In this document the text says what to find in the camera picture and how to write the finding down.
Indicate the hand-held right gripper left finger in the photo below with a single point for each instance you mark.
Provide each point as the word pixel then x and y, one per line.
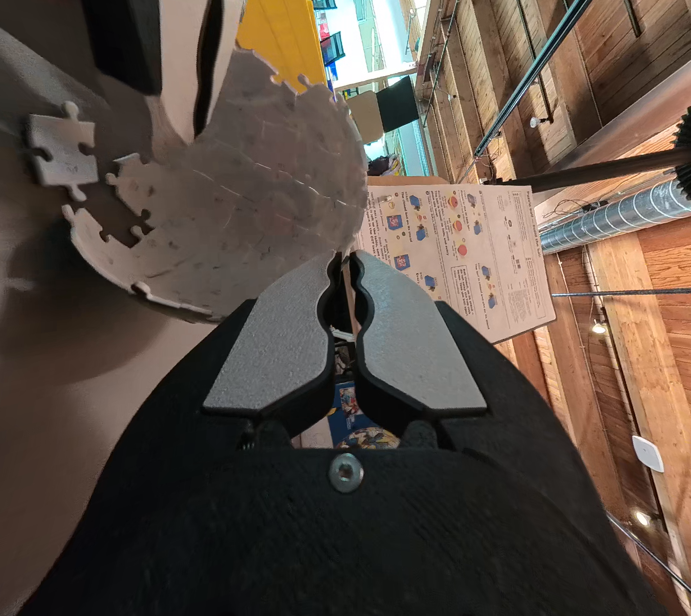
pixel 270 357

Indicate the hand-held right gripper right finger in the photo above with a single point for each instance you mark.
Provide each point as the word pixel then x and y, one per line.
pixel 421 357

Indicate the white puzzle piece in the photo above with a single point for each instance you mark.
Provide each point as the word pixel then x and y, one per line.
pixel 62 157

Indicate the partly built puzzle ball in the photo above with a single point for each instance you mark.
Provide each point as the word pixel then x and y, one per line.
pixel 259 184

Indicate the colourful puzzle box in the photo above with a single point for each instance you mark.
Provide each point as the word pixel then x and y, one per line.
pixel 345 405

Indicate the yellow plastic bin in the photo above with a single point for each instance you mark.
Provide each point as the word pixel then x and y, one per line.
pixel 280 17

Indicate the white instruction sheet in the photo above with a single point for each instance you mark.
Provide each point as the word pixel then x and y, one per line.
pixel 475 260

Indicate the ceiling track light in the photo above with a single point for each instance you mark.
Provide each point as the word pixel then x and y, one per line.
pixel 641 519
pixel 534 122
pixel 598 327

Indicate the tan square panel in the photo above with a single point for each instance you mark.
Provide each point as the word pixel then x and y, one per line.
pixel 366 117

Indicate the black square panel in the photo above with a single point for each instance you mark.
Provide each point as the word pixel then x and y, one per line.
pixel 398 103

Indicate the thin steel tension rod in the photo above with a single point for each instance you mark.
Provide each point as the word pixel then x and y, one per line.
pixel 621 293
pixel 648 546

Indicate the white ceiling device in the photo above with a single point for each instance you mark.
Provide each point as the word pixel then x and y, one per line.
pixel 648 454

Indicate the black table lamp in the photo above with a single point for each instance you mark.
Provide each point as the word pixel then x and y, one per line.
pixel 594 171

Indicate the silver ventilation duct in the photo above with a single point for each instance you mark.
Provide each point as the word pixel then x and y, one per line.
pixel 621 216

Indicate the metal ceiling rail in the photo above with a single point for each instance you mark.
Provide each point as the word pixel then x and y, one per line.
pixel 556 38

